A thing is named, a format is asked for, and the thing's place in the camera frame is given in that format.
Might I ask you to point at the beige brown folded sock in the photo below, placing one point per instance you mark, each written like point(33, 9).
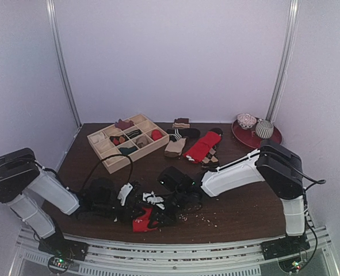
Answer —
point(174, 148)

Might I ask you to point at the brown striped folded sock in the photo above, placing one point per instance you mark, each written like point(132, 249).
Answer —
point(181, 123)

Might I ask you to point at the dotted white bowl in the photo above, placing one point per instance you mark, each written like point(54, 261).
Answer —
point(246, 121)

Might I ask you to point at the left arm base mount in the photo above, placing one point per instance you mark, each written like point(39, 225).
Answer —
point(63, 253)

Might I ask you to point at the aluminium frame post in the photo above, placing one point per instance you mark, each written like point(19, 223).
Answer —
point(51, 12)
point(287, 53)

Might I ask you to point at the left aluminium frame post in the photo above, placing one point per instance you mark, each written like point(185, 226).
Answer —
point(51, 12)

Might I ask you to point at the red folded sock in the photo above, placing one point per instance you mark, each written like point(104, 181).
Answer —
point(200, 149)

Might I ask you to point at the red rolled sock in box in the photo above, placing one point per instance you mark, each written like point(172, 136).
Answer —
point(156, 135)

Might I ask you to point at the right aluminium frame post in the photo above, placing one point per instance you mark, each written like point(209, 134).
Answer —
point(287, 53)

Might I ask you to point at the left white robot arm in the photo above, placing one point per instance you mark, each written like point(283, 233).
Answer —
point(21, 174)

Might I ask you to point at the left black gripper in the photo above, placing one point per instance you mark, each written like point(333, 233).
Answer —
point(129, 210)

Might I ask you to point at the red sock with stripes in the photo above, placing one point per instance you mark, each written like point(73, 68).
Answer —
point(143, 223)

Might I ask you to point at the strawberry pattern sock in box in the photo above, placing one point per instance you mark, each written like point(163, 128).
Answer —
point(117, 140)

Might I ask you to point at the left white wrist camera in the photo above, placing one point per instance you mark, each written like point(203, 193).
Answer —
point(124, 193)

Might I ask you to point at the wooden compartment box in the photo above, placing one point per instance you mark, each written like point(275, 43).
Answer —
point(112, 159)

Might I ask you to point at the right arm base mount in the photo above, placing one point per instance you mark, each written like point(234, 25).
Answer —
point(290, 252)

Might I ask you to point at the beige sock in box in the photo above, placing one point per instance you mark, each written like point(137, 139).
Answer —
point(142, 141)

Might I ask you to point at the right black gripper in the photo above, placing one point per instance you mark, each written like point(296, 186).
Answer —
point(163, 213)

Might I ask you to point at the purple sock in box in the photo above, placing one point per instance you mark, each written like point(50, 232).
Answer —
point(123, 125)

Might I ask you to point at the black striped sock in box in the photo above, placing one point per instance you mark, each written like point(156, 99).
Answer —
point(134, 133)

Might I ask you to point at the teal sock in box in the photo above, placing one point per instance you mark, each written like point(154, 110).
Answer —
point(127, 150)

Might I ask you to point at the striped ceramic cup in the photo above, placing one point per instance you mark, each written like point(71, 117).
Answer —
point(264, 129)

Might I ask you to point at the red plate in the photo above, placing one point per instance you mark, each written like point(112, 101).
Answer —
point(249, 138)

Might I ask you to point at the front aluminium rail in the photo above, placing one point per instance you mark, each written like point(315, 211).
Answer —
point(106, 257)

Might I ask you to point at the black white striped sock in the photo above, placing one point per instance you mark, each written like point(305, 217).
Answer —
point(177, 134)

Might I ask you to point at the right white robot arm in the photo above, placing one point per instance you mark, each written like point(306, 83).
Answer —
point(272, 163)

